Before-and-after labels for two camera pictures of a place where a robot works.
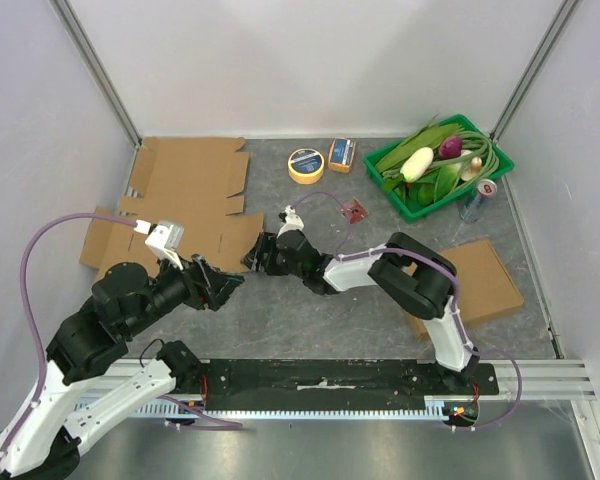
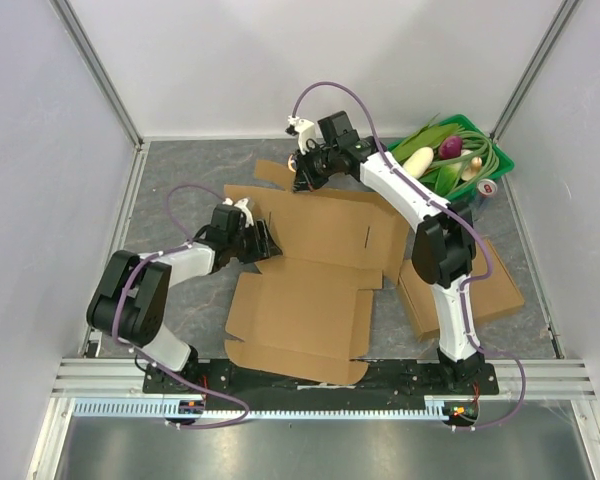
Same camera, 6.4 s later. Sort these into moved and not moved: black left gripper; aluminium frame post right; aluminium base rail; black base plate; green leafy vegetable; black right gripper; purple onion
Moved: black right gripper; black left gripper
Not moved: black base plate; purple onion; aluminium base rail; aluminium frame post right; green leafy vegetable
